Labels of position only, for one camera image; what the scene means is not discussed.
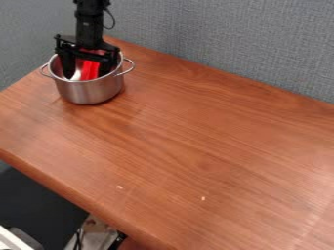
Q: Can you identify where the white table leg frame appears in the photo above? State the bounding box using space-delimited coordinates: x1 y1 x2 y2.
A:
64 215 127 250

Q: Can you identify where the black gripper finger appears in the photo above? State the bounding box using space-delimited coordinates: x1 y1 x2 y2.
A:
97 58 117 76
58 52 76 79

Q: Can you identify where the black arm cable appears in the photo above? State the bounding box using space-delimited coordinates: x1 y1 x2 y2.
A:
101 7 117 31

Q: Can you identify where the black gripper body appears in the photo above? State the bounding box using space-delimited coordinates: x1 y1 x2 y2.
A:
53 34 120 64

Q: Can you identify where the red block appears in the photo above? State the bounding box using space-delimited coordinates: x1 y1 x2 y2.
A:
80 59 100 81

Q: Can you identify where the white object at corner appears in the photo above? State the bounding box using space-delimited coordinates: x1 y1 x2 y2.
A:
0 225 34 250

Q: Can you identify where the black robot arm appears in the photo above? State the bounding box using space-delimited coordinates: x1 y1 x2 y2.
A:
54 0 120 80

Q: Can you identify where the stainless steel pot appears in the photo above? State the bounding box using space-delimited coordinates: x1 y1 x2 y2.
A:
38 53 136 104

